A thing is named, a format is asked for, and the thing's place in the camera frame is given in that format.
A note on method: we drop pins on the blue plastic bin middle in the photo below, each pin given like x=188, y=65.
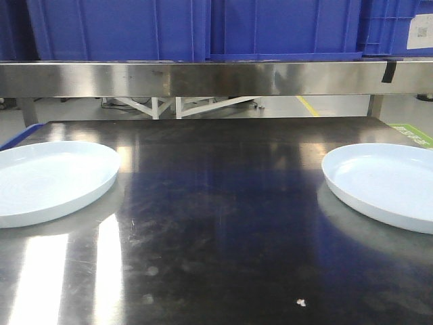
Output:
x=284, y=30

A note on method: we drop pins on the steel shelf post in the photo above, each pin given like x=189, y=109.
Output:
x=375, y=105
x=27, y=107

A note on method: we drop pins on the steel shelf post right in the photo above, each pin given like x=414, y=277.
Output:
x=375, y=105

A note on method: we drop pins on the white paper label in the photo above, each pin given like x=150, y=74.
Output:
x=420, y=32

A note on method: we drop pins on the white metal frame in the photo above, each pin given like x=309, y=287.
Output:
x=180, y=106

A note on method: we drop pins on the black tape strip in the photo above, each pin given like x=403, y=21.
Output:
x=389, y=71

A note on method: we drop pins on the steel shelf post left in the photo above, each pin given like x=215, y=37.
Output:
x=27, y=107

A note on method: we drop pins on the blue crate with label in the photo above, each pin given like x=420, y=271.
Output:
x=384, y=28

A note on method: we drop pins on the stainless steel shelf rail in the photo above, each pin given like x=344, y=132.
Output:
x=161, y=79

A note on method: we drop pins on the light blue plate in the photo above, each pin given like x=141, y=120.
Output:
x=46, y=181
x=389, y=183

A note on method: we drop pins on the large blue plastic bin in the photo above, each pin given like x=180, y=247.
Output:
x=121, y=30

